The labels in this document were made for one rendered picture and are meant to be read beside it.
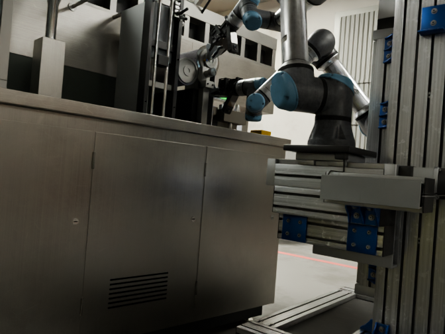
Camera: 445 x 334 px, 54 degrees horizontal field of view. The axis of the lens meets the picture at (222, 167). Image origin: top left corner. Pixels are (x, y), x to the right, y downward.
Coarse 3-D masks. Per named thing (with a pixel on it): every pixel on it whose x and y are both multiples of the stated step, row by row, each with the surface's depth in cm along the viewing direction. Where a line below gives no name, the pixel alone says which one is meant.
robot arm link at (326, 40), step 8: (320, 32) 179; (328, 32) 180; (312, 40) 177; (320, 40) 177; (328, 40) 178; (312, 48) 176; (320, 48) 177; (328, 48) 180; (312, 56) 178; (320, 56) 179; (264, 88) 178; (248, 96) 179; (256, 96) 176; (264, 96) 178; (248, 104) 176; (256, 104) 176; (264, 104) 178; (256, 112) 180
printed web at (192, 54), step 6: (180, 54) 219; (186, 54) 214; (192, 54) 210; (150, 60) 188; (150, 66) 213; (150, 72) 212; (156, 72) 209; (162, 72) 205; (150, 78) 213; (156, 78) 210; (162, 78) 207; (180, 84) 203; (186, 84) 202
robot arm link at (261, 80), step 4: (244, 80) 196; (248, 80) 194; (252, 80) 192; (256, 80) 190; (260, 80) 189; (264, 80) 190; (244, 84) 194; (248, 84) 193; (252, 84) 191; (256, 84) 189; (260, 84) 188; (244, 88) 194; (248, 88) 192; (252, 88) 191; (256, 88) 190; (244, 92) 196; (248, 92) 192; (252, 92) 191
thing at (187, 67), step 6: (180, 60) 198; (186, 60) 201; (192, 60) 203; (180, 66) 199; (186, 66) 201; (192, 66) 204; (180, 72) 199; (186, 72) 201; (192, 72) 204; (180, 78) 199; (186, 78) 202; (192, 78) 204
